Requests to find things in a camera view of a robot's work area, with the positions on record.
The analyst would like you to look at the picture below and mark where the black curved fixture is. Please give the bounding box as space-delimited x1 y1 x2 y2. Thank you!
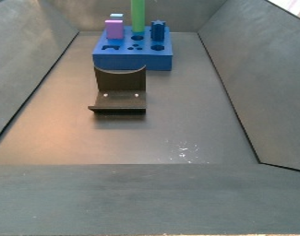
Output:
88 67 148 113

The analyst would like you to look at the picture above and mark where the blue shape sorter block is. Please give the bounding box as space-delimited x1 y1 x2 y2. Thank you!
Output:
92 26 173 71

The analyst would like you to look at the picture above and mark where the dark blue star peg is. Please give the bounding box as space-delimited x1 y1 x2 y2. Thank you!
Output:
151 20 167 41

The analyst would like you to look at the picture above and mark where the green cylinder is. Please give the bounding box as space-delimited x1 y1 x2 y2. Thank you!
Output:
132 0 145 32

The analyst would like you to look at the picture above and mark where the pink rectangular block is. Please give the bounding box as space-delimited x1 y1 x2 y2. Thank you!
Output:
105 19 124 40

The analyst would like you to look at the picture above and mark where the light blue rectangular block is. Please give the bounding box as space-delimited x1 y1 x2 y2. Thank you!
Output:
111 13 124 20

